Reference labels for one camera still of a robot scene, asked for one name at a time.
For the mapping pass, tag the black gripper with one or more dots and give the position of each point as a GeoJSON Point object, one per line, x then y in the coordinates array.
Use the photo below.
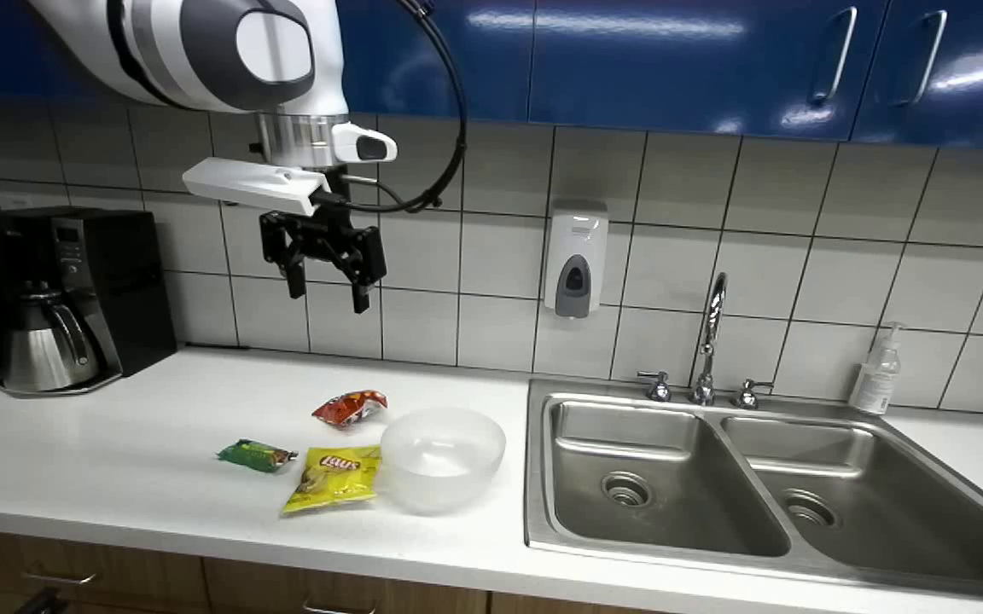
{"type": "Point", "coordinates": [329, 233]}

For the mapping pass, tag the green snack package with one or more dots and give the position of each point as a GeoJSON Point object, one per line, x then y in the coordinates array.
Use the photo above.
{"type": "Point", "coordinates": [256, 454]}

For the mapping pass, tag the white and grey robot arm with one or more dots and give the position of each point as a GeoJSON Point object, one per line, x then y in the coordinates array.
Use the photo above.
{"type": "Point", "coordinates": [269, 60]}

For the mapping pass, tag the red snack package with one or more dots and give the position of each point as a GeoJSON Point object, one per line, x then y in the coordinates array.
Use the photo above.
{"type": "Point", "coordinates": [350, 408]}

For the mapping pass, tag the translucent plastic bowl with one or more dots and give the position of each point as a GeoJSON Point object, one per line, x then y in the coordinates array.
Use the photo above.
{"type": "Point", "coordinates": [439, 461]}

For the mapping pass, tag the yellow chips bag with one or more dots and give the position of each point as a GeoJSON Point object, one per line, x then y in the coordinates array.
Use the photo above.
{"type": "Point", "coordinates": [331, 480]}

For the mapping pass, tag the black coffee maker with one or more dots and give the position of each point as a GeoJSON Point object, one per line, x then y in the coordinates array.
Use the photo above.
{"type": "Point", "coordinates": [107, 269]}

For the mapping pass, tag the steel coffee carafe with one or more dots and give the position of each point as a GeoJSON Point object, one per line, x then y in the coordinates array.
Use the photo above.
{"type": "Point", "coordinates": [44, 346]}

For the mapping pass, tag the chrome faucet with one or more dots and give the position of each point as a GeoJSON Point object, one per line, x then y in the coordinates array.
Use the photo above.
{"type": "Point", "coordinates": [702, 377]}

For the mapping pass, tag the wooden lower cabinet drawers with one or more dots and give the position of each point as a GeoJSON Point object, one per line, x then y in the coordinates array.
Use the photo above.
{"type": "Point", "coordinates": [77, 578]}

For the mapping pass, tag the stainless steel double sink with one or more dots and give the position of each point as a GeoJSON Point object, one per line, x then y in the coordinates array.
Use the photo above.
{"type": "Point", "coordinates": [787, 491]}

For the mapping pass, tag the clear spray bottle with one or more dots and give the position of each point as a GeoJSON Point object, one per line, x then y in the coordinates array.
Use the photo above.
{"type": "Point", "coordinates": [878, 372]}

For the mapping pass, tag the blue upper cabinets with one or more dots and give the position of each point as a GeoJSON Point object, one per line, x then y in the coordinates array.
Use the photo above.
{"type": "Point", "coordinates": [793, 70]}

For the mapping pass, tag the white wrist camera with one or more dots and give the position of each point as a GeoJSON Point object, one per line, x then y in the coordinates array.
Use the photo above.
{"type": "Point", "coordinates": [255, 187]}

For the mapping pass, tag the white wall soap dispenser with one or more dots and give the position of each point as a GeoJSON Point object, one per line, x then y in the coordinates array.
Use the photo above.
{"type": "Point", "coordinates": [573, 256]}

